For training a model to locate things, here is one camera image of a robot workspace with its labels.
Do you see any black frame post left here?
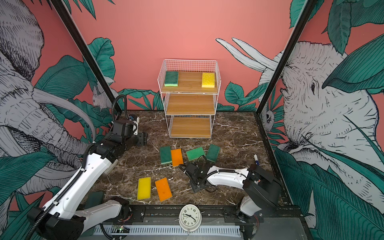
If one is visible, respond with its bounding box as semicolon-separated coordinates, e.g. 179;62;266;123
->
51;1;117;109

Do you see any black frame post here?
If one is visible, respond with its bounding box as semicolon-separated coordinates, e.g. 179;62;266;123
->
256;0;317;116
51;1;117;109

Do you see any dark green sponge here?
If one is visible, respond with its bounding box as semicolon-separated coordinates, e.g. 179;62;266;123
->
159;146;172;165
206;144;221;163
164;71;179;87

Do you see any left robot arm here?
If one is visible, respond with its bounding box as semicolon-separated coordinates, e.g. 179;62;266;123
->
25;112;148;240

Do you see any white analog clock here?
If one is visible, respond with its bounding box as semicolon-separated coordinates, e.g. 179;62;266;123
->
176;204;202;235

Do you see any white wire wooden shelf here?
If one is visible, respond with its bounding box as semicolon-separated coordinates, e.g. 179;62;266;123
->
158;59;221;139

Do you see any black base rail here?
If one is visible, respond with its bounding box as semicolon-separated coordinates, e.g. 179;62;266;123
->
101;203;304;240

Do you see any dark green sponge beside orange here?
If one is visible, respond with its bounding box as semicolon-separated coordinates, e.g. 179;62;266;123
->
159;146;172;165

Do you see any orange sponge tilted front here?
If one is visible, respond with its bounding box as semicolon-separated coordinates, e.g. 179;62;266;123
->
155;178;173;202

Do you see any blue capped marker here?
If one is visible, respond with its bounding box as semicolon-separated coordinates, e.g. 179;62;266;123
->
254;154;260;166

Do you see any yellow sponge on table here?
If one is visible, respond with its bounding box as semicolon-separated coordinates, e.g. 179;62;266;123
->
137;177;152;200

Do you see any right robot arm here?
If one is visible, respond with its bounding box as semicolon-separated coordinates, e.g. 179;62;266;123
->
179;163;282;222

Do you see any light green yellow sponge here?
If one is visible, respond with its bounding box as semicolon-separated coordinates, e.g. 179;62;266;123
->
186;147;205;161

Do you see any white slotted cable duct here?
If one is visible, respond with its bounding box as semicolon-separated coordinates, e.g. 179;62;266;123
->
104;225;242;238

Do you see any black frame post right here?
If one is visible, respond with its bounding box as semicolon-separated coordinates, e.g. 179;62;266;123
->
256;0;317;116

